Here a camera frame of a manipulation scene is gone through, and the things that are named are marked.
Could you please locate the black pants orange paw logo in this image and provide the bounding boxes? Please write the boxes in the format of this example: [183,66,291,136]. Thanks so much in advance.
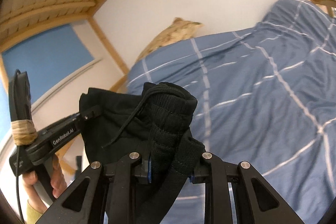
[79,83,205,223]

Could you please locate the olive knit sleeve forearm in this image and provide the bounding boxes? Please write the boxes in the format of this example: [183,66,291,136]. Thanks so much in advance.
[26,200,47,224]

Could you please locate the person's left hand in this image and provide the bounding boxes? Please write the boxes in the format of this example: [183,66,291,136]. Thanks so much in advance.
[22,154,68,214]

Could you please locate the blue window blind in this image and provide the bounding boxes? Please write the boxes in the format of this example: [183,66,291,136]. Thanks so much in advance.
[0,23,95,140]

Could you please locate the blue checked duvet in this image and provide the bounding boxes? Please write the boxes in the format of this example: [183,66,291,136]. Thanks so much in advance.
[126,0,335,223]

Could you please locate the beige patterned pillow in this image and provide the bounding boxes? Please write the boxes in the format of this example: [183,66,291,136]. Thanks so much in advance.
[135,17,204,63]

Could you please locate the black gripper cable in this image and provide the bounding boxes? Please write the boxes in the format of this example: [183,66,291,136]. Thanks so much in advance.
[12,69,26,223]

